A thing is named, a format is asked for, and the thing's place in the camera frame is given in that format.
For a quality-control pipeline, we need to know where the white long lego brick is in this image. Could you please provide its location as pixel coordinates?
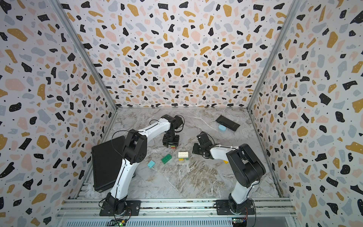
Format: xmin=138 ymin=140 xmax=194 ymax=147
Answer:
xmin=178 ymin=151 xmax=189 ymax=159

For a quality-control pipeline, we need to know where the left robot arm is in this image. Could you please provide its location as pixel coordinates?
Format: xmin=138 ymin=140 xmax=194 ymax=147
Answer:
xmin=101 ymin=114 xmax=185 ymax=215

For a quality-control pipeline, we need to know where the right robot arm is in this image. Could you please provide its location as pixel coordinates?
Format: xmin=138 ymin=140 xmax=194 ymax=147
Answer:
xmin=192 ymin=131 xmax=266 ymax=215

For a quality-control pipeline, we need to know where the dark green long lego brick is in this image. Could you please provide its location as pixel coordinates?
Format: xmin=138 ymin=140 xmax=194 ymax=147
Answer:
xmin=161 ymin=154 xmax=172 ymax=164

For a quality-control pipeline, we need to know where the light blue lego brick left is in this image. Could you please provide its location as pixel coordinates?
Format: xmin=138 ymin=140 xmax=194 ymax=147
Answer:
xmin=147 ymin=161 xmax=156 ymax=168

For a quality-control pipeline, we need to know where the light blue round object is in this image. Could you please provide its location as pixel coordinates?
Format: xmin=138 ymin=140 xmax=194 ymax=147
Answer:
xmin=218 ymin=125 xmax=226 ymax=132

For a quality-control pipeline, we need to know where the black flat pouch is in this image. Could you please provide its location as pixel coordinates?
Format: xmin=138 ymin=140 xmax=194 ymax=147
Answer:
xmin=216 ymin=115 xmax=240 ymax=131

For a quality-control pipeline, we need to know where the black case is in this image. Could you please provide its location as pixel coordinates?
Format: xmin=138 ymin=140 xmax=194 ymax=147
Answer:
xmin=91 ymin=136 xmax=125 ymax=192

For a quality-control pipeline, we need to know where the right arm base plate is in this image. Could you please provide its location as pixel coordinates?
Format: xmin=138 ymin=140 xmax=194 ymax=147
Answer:
xmin=213 ymin=199 xmax=256 ymax=215

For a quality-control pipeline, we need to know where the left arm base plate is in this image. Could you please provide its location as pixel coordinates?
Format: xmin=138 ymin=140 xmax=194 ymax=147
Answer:
xmin=99 ymin=200 xmax=141 ymax=218

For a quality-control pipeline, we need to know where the aluminium front rail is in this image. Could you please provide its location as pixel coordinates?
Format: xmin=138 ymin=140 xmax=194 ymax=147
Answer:
xmin=55 ymin=198 xmax=300 ymax=227

